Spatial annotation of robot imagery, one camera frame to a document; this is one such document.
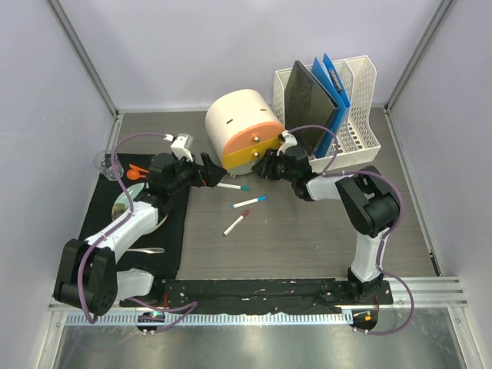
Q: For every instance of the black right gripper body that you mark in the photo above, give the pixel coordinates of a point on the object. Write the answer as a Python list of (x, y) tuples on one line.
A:
[(280, 170)]

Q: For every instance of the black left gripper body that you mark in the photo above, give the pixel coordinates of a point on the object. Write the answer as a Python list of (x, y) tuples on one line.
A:
[(187, 173)]

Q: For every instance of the white marker green cap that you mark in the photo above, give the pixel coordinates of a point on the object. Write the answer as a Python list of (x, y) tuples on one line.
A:
[(233, 186)]

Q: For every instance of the white marker blue cap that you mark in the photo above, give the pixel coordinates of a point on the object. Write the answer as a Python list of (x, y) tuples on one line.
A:
[(248, 202)]

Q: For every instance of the cream round drawer cabinet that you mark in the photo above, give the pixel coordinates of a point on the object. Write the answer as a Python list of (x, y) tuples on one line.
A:
[(242, 127)]

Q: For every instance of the white marker red cap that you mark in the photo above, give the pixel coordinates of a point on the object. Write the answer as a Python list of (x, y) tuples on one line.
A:
[(228, 230)]

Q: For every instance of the cream perforated file organizer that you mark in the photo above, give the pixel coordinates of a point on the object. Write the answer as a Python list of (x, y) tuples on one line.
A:
[(356, 142)]

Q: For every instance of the blue plastic folder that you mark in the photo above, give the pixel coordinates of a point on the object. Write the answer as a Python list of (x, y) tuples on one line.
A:
[(326, 73)]

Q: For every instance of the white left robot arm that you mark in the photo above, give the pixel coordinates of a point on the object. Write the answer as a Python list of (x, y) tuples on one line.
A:
[(88, 277)]

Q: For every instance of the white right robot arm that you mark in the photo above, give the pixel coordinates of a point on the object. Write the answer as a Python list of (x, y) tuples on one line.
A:
[(372, 205)]

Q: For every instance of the orange plastic spoon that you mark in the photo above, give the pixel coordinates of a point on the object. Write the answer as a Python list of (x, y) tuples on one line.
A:
[(134, 175)]

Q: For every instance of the pale green plate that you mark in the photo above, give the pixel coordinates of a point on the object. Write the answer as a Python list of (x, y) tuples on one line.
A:
[(121, 205)]

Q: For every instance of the black cloth mat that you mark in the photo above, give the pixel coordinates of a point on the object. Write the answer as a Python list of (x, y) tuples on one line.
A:
[(169, 236)]

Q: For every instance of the clear glass cup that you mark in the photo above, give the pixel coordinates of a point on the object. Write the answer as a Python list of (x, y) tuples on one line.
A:
[(111, 170)]

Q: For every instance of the metal spoon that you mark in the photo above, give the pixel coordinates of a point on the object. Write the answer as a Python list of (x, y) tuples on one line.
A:
[(147, 250)]

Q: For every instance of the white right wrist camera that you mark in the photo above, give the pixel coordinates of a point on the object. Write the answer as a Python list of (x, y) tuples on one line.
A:
[(287, 141)]

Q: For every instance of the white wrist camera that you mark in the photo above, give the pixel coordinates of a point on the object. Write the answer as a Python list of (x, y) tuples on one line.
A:
[(180, 146), (287, 141)]

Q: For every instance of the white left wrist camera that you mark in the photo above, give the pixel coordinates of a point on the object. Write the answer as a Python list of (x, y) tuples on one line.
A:
[(180, 146)]

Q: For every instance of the black mounting rail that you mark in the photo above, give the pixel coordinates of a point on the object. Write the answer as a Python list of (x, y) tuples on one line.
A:
[(265, 296)]

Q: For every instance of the white slotted cable duct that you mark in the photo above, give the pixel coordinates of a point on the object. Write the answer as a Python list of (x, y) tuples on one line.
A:
[(146, 318)]

